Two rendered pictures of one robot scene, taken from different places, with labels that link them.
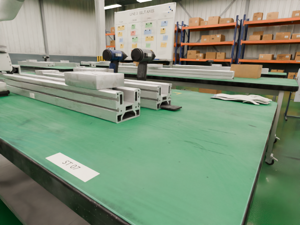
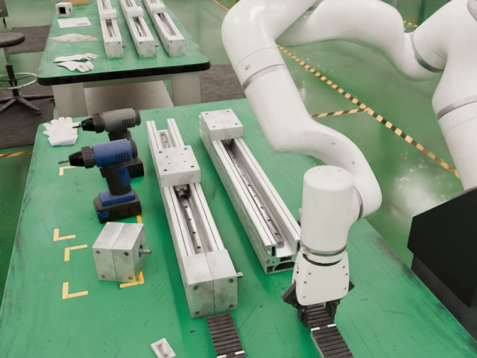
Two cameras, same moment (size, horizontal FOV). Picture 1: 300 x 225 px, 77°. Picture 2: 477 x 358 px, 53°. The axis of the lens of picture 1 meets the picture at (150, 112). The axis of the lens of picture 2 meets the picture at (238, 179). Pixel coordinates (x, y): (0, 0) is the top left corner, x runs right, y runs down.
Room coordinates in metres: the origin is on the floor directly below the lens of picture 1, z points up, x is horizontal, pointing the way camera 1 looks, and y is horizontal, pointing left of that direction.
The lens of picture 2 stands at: (1.74, 1.19, 1.53)
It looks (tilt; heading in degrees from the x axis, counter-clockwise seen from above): 30 degrees down; 220
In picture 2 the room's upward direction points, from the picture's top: 1 degrees counter-clockwise
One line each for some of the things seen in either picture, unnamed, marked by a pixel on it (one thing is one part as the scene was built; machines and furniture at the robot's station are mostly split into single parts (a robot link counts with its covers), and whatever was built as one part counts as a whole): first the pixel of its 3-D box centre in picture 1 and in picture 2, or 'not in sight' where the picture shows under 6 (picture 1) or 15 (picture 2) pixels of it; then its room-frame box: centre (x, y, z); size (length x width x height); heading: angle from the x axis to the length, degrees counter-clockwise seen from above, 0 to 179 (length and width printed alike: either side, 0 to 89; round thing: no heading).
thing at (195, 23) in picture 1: (207, 49); not in sight; (10.47, -2.96, 1.58); 2.83 x 0.98 x 3.15; 55
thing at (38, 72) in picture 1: (46, 78); (214, 281); (1.17, 0.64, 0.83); 0.12 x 0.09 x 0.10; 144
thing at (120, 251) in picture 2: not in sight; (126, 251); (1.22, 0.41, 0.83); 0.11 x 0.10 x 0.10; 123
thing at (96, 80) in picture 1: (94, 83); (221, 128); (0.61, 0.18, 0.87); 0.16 x 0.11 x 0.07; 54
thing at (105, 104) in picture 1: (55, 90); (240, 175); (0.76, 0.38, 0.82); 0.80 x 0.10 x 0.09; 54
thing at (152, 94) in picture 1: (94, 85); (177, 184); (0.91, 0.27, 0.82); 0.80 x 0.10 x 0.09; 54
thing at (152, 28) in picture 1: (142, 59); not in sight; (4.17, 0.19, 0.97); 1.50 x 0.50 x 1.95; 55
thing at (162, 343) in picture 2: not in sight; (162, 351); (1.34, 0.66, 0.78); 0.05 x 0.03 x 0.01; 72
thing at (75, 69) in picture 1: (93, 75); (177, 169); (0.91, 0.27, 0.87); 0.16 x 0.11 x 0.07; 54
